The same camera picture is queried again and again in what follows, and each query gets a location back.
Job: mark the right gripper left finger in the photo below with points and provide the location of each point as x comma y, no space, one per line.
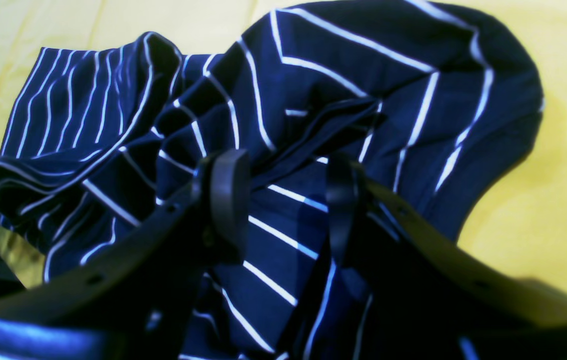
134,301

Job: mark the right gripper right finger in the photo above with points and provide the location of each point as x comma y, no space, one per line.
433,300

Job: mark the navy white striped T-shirt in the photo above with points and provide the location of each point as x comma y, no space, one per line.
436,102

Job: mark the yellow tablecloth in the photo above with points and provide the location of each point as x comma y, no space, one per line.
519,226

